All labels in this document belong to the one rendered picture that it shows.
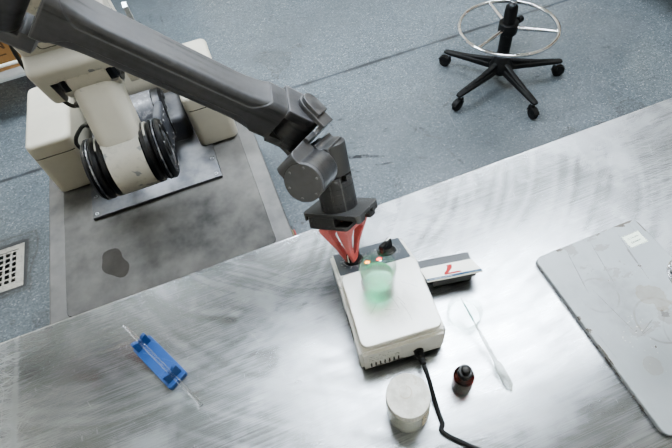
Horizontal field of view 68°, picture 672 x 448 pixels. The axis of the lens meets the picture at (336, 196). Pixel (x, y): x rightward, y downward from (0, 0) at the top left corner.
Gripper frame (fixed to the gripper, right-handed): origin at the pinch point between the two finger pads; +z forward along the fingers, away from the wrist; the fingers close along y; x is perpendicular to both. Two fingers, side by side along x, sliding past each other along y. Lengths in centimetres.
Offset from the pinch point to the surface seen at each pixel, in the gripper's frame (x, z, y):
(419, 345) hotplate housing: -6.7, 9.7, 13.2
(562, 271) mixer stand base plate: 16.4, 9.4, 29.2
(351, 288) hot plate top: -6.7, 1.3, 3.5
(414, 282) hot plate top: -1.9, 2.1, 11.7
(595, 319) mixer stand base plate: 10.8, 13.8, 34.5
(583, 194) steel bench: 33.6, 3.4, 30.5
